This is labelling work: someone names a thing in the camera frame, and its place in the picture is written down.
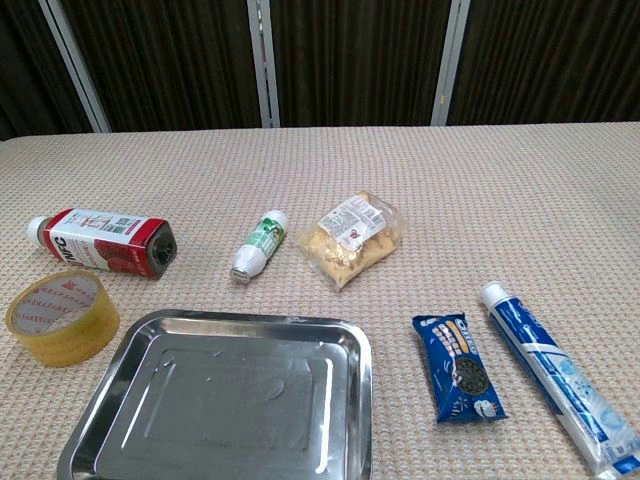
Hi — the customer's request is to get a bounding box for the small white green-label bottle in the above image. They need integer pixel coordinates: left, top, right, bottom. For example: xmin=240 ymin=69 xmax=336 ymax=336
xmin=229 ymin=209 xmax=290 ymax=286

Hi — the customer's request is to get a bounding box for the blue Oreo cookie pack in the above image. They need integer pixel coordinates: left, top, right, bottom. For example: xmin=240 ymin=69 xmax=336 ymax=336
xmin=411 ymin=312 xmax=509 ymax=425

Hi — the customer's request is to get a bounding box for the black pleated curtain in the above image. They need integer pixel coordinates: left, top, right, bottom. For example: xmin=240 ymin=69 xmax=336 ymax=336
xmin=0 ymin=0 xmax=640 ymax=142

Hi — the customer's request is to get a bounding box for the beige woven tablecloth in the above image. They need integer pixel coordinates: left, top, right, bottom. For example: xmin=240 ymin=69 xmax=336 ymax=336
xmin=0 ymin=121 xmax=640 ymax=480

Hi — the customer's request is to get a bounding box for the clear bag of snacks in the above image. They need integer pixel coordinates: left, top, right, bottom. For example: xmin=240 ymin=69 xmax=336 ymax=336
xmin=298 ymin=189 xmax=404 ymax=292

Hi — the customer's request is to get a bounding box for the silver metal tray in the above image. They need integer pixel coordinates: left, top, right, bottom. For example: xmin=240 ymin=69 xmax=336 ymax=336
xmin=55 ymin=308 xmax=375 ymax=480

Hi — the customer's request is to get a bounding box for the white blue toothpaste tube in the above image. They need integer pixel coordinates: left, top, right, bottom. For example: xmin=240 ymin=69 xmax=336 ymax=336
xmin=479 ymin=280 xmax=640 ymax=480

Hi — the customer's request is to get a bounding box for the grey metal frame post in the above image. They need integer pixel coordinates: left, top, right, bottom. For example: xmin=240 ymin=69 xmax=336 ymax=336
xmin=38 ymin=0 xmax=112 ymax=134
xmin=246 ymin=0 xmax=282 ymax=129
xmin=430 ymin=0 xmax=472 ymax=127

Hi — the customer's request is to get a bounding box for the clear yellowish tape roll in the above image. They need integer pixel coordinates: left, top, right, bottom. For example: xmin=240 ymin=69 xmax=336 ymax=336
xmin=4 ymin=269 xmax=122 ymax=369

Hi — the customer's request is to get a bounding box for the red label juice bottle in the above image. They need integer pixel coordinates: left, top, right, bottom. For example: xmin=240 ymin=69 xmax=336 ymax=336
xmin=26 ymin=207 xmax=179 ymax=281

